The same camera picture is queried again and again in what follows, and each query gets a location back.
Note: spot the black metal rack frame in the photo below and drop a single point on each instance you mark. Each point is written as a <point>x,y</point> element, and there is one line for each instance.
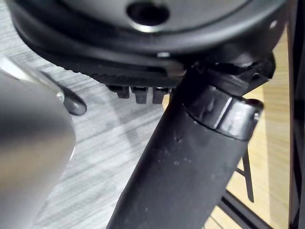
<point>299,95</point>

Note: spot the silver robot leg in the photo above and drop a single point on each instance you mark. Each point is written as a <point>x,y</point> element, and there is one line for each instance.
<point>26,148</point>

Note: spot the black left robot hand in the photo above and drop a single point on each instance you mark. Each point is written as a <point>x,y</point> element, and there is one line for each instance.
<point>181,171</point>

